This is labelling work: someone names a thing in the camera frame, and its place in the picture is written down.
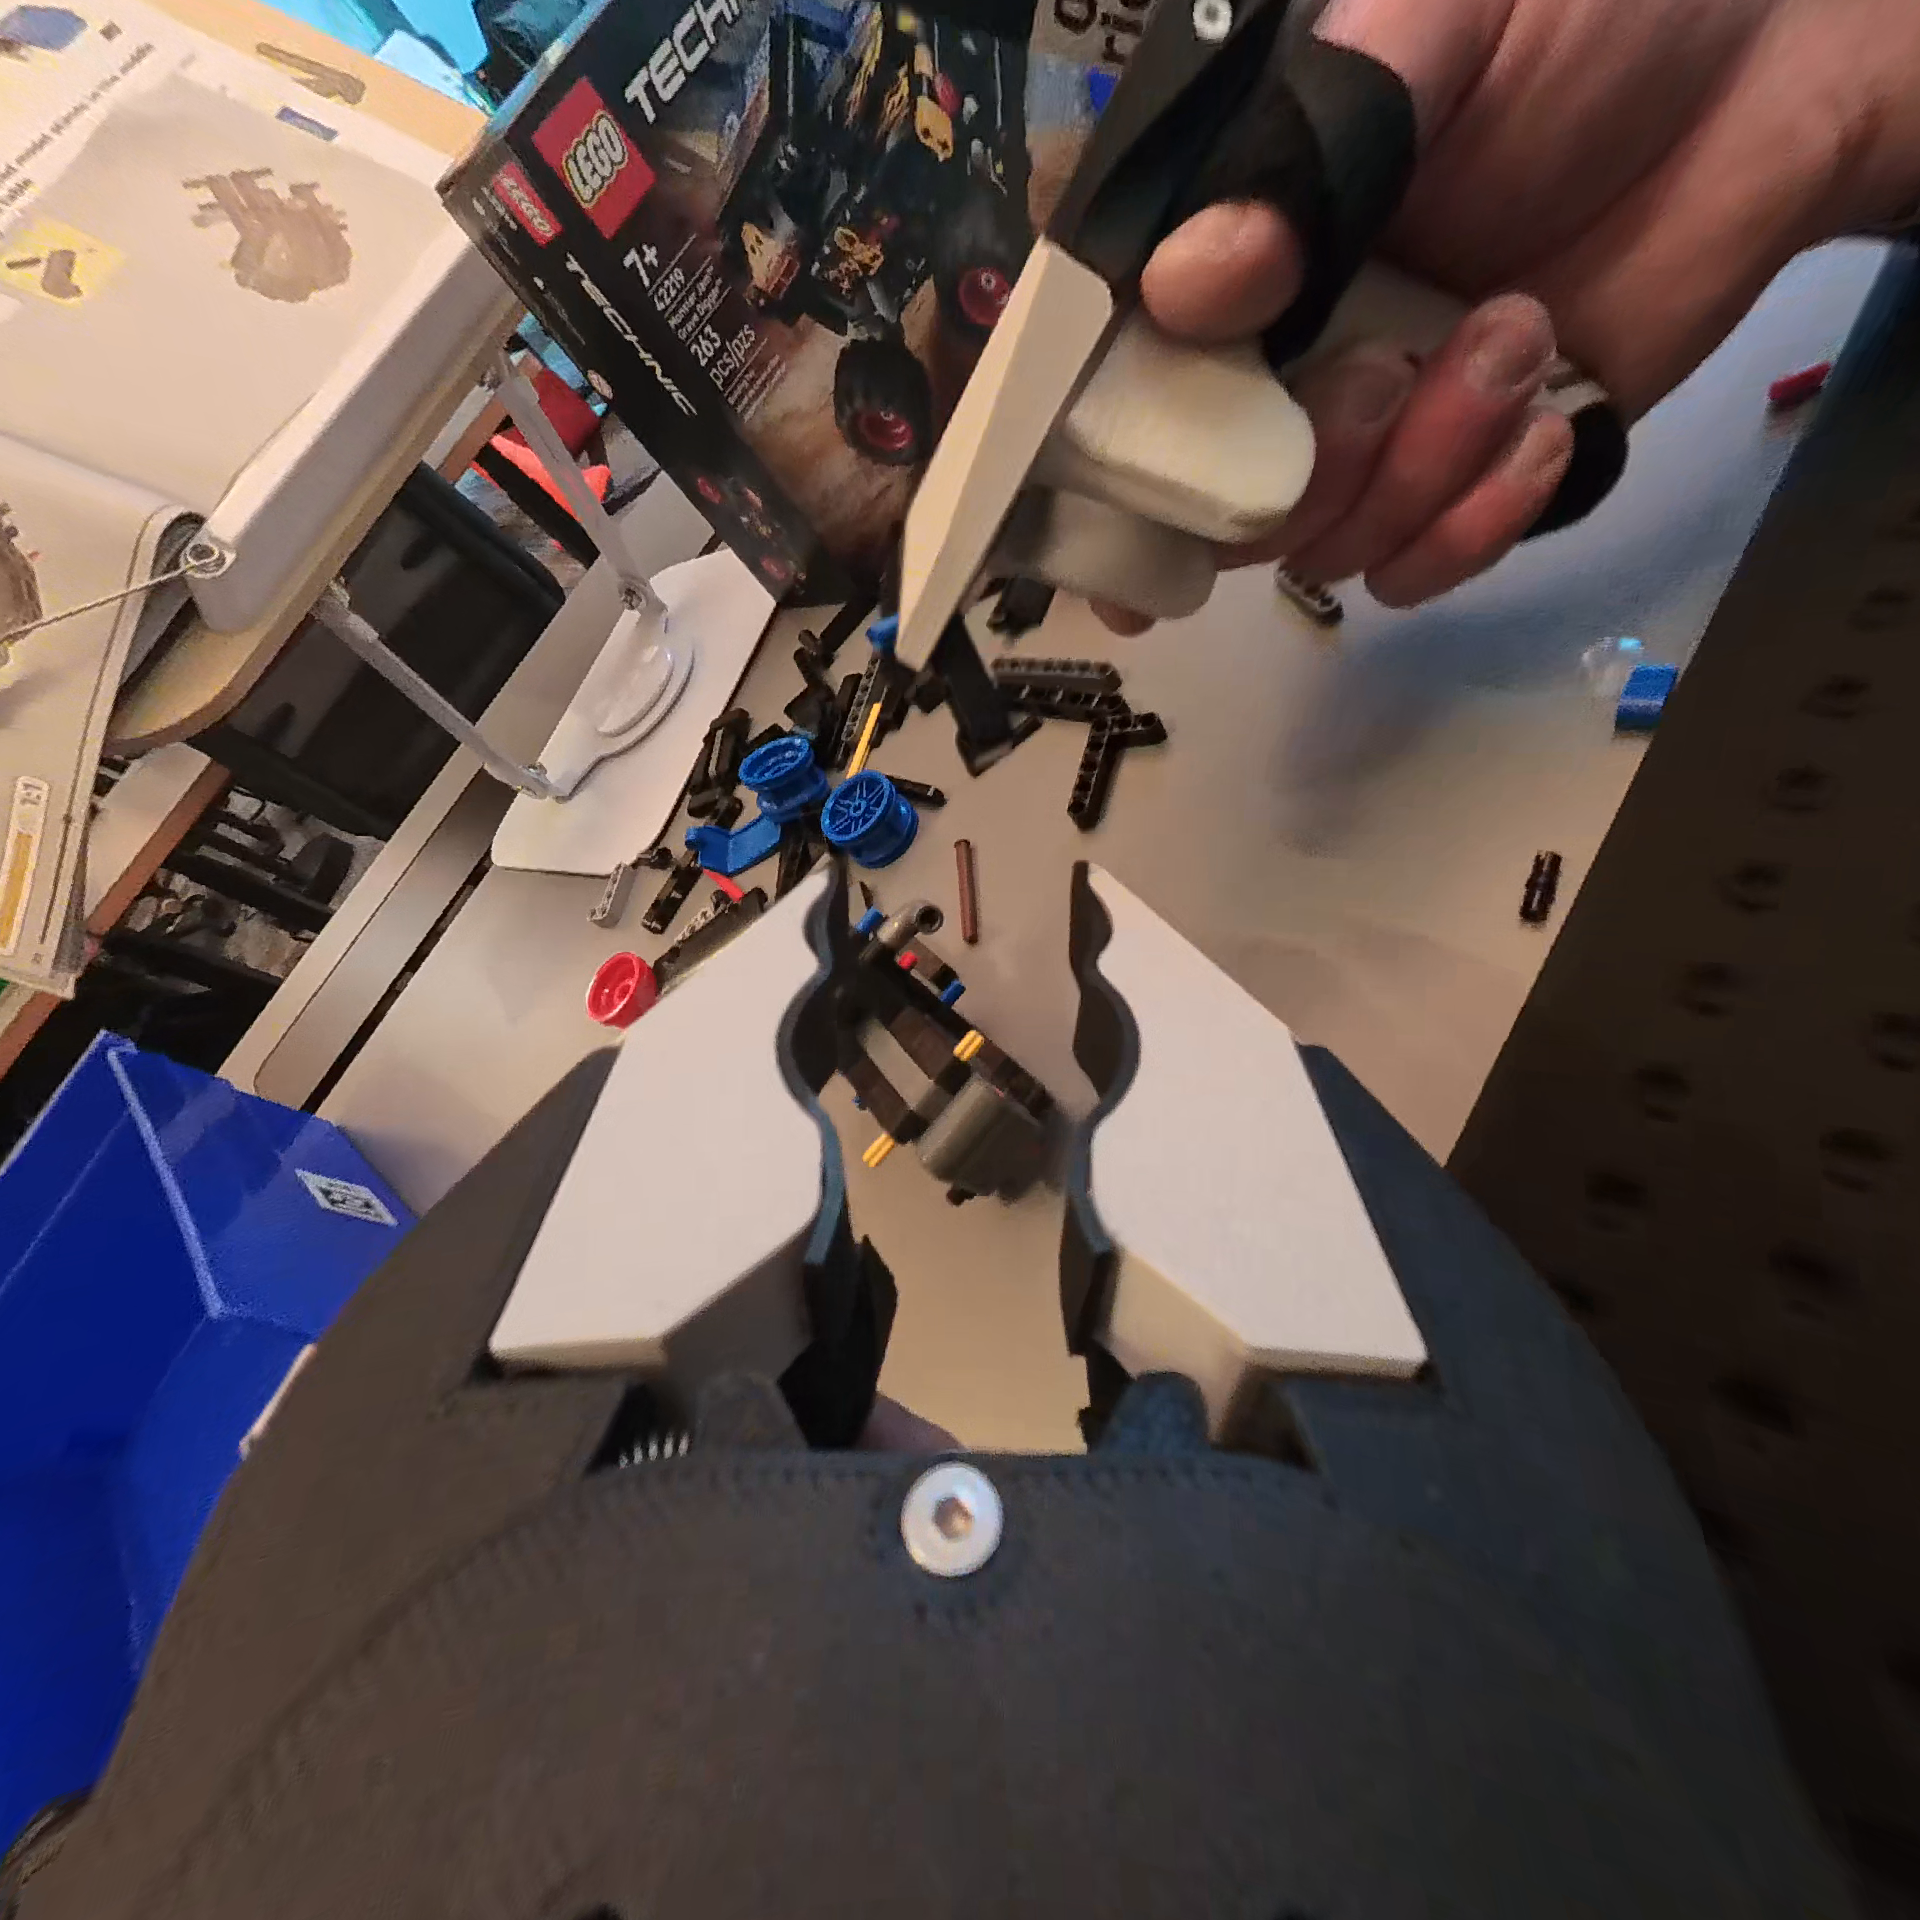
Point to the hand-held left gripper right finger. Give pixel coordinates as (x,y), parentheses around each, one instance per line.
(1259,1201)

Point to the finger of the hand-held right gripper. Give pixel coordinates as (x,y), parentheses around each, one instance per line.
(1004,450)

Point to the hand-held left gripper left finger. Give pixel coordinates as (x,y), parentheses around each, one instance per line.
(661,1201)

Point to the yellow toy axle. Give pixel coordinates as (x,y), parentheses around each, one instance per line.
(877,1153)

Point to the partly built toy chassis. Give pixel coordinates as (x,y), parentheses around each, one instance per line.
(945,1080)

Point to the instruction booklet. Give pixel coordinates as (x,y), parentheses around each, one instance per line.
(225,330)

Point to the person's right hand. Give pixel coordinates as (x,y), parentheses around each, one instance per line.
(1651,181)

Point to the red toy wheel rim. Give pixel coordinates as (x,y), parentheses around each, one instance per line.
(619,989)

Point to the grey angled toy beam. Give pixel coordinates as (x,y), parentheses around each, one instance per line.
(608,891)

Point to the printed toy truck box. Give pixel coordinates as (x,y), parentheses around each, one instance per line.
(720,300)

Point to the pile of black toy beams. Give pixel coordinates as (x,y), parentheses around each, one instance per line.
(1101,763)

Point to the short dark grey toy beam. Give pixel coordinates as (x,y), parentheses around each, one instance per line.
(1309,592)

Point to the blue toy fender piece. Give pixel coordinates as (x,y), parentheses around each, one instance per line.
(733,849)

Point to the blue spoked toy wheel rim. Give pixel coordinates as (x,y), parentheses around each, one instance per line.
(867,818)

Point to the black toy axle pin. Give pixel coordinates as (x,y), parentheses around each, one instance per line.
(1540,885)

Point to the brown toy axle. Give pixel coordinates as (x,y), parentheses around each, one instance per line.
(968,891)

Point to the blue storage bin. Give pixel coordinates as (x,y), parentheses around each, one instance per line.
(118,1349)

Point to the blue toy block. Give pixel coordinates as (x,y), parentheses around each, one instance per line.
(1646,697)

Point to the small clear plastic bag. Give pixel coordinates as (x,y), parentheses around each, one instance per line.
(1612,660)

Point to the red toy pin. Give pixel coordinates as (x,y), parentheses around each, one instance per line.
(1800,381)

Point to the printed instruction sheet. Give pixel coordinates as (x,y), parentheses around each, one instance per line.
(90,90)

